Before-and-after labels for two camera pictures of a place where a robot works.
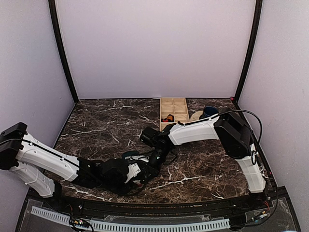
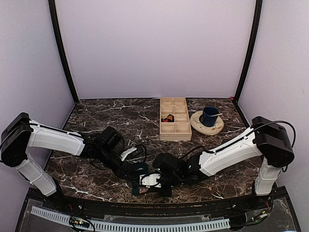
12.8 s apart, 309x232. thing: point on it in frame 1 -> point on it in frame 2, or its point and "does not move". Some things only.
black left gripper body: (107, 184) -> (104, 158)
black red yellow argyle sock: (170, 118) does not move
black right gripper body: (163, 154) -> (175, 179)
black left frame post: (54, 23) does not move
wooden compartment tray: (175, 106) does not move
